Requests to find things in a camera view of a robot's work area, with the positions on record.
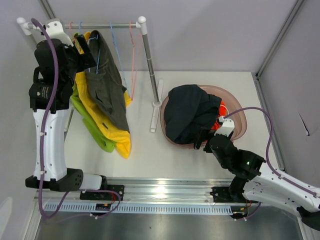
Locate olive green shorts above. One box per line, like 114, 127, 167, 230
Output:
85, 30, 130, 132

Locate navy dark shorts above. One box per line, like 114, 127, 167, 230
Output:
163, 84, 222, 145

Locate orange shorts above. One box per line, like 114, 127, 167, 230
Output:
211, 101, 229, 131

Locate pink wire hanger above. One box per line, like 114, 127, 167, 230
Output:
129, 21, 141, 101

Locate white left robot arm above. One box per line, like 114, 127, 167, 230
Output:
25, 35, 109, 200

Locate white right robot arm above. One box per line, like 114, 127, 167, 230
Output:
193, 129, 320, 231

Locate lime green shorts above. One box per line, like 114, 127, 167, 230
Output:
70, 83, 116, 153

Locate yellow shorts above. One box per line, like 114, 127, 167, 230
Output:
75, 32, 132, 159

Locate translucent pink plastic basin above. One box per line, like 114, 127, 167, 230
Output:
159, 84, 247, 149

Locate metal clothes rack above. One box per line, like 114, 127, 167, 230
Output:
15, 15, 165, 133

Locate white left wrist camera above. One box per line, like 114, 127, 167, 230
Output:
43, 18, 74, 47

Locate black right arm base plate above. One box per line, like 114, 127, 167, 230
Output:
209, 186, 241, 203

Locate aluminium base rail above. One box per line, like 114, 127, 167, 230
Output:
33, 177, 263, 203

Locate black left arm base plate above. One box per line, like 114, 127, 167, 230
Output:
79, 184, 125, 201

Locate slotted grey cable duct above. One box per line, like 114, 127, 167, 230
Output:
59, 202, 245, 216

